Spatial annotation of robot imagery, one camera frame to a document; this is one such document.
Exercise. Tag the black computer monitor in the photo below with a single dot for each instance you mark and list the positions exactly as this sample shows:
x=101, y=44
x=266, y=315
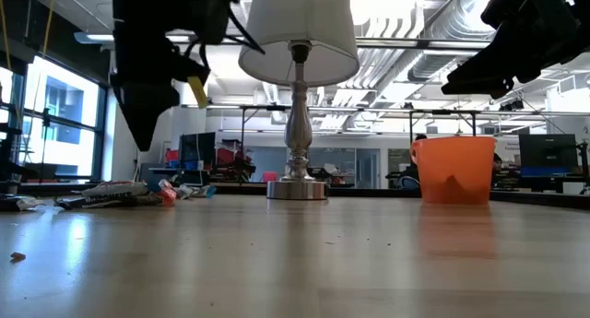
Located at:
x=548, y=149
x=198, y=147

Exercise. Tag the pink box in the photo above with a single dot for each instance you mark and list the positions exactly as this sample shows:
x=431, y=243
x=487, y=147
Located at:
x=270, y=177

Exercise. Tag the red storage bin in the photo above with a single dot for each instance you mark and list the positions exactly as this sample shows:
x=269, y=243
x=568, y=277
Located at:
x=223, y=157

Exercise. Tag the black ceiling spotlight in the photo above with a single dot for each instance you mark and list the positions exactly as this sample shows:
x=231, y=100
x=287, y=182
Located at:
x=511, y=105

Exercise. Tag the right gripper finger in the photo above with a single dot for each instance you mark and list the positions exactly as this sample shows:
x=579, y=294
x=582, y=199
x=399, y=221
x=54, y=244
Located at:
x=484, y=87
x=502, y=60

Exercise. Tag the black background station frame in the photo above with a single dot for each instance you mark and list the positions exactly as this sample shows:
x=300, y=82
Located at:
x=369, y=109

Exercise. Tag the silver ceiling duct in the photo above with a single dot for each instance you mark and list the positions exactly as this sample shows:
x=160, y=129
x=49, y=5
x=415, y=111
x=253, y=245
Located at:
x=442, y=23

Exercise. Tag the dark candy wrapper white print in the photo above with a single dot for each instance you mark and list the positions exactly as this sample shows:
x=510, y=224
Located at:
x=106, y=203

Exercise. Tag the black light stand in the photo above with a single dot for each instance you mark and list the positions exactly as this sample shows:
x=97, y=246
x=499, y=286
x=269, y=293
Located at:
x=46, y=138

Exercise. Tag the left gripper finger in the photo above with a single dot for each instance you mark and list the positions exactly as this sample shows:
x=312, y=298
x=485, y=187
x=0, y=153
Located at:
x=133, y=106
x=159, y=110

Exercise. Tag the orange plastic pumpkin bucket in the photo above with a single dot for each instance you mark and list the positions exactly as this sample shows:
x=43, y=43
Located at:
x=454, y=170

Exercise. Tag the silver table lamp white shade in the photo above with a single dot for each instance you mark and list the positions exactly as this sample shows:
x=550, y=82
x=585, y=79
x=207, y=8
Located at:
x=299, y=32

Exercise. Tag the small orange crumb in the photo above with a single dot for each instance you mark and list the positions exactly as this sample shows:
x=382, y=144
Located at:
x=18, y=257

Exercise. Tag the large window blue frame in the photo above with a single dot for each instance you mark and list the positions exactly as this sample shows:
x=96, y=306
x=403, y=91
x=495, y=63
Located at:
x=69, y=138

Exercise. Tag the ceiling light strip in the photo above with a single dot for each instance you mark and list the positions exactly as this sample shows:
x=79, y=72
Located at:
x=99, y=38
x=451, y=44

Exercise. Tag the orange candy wrapper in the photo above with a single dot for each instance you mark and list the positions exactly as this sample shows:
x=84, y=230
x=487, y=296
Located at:
x=168, y=196

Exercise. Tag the yellow tag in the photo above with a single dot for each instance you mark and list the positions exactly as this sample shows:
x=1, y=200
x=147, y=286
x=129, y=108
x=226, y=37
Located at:
x=198, y=92

